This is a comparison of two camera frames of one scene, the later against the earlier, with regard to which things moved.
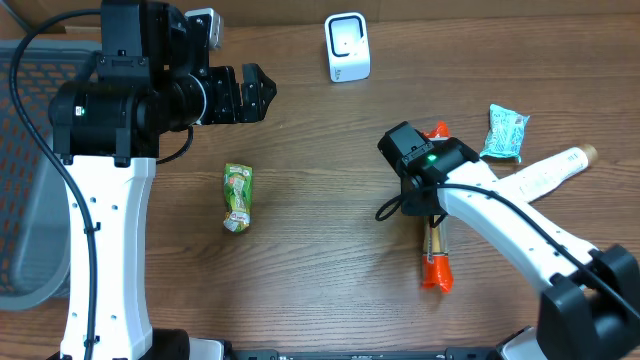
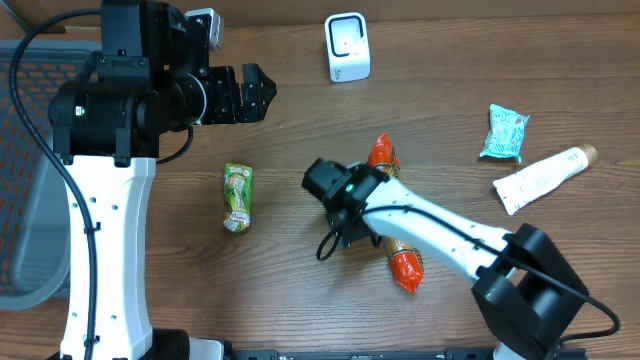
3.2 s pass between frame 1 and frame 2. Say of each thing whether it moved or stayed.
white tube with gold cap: stayed
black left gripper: stayed
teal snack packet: stayed
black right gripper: moved
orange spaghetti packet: moved
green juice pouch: stayed
